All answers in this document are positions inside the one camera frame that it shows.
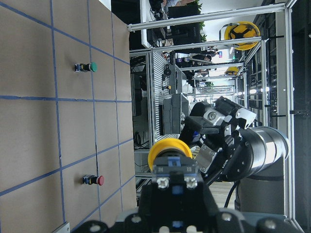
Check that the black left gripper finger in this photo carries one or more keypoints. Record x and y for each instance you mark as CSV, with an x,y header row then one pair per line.
x,y
154,207

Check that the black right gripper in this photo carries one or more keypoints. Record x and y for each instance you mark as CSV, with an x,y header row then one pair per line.
x,y
225,155

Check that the yellow hard hat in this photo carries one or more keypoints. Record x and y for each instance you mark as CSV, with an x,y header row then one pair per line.
x,y
241,30

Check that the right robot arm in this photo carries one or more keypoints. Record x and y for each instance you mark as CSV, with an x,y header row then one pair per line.
x,y
275,147

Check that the aluminium cage frame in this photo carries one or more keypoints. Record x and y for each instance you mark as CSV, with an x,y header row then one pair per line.
x,y
282,11

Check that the red push button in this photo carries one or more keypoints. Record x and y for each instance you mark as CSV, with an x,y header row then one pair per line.
x,y
92,179

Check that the yellow push button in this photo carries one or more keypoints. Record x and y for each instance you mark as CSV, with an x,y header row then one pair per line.
x,y
173,167

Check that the green push button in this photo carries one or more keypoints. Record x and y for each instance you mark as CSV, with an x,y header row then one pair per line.
x,y
90,67

